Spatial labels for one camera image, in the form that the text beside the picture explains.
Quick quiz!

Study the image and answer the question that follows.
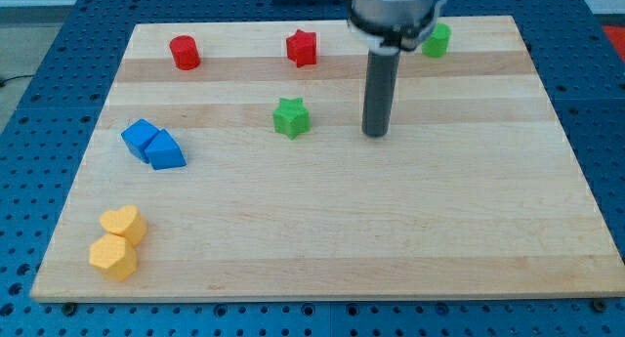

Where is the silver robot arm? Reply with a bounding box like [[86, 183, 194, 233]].
[[348, 0, 447, 55]]

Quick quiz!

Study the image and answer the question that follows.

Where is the blue cube block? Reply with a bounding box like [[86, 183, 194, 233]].
[[121, 119, 159, 163]]

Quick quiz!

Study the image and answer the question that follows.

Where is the green star block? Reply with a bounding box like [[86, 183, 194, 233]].
[[272, 98, 311, 140]]

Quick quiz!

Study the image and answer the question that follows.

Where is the light wooden board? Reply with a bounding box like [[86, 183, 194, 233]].
[[31, 16, 624, 303]]

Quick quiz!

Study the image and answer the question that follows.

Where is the red star block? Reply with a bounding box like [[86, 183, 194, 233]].
[[286, 29, 317, 67]]

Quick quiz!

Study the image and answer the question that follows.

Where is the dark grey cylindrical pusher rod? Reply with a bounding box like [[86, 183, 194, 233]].
[[361, 52, 400, 138]]

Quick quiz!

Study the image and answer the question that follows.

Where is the blue triangular prism block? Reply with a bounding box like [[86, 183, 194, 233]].
[[145, 129, 187, 170]]

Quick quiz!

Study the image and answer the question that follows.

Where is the green cylinder block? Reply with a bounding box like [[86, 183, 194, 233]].
[[422, 23, 451, 58]]

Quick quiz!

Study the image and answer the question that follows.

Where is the red cylinder block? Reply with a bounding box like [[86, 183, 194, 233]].
[[169, 35, 201, 70]]

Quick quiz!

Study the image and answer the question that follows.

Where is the yellow heart block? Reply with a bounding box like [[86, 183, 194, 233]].
[[100, 204, 147, 247]]

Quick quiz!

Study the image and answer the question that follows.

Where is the yellow hexagon block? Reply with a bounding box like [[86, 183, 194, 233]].
[[89, 233, 138, 282]]

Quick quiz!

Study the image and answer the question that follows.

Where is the black cable on floor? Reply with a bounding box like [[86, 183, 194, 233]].
[[0, 73, 35, 89]]

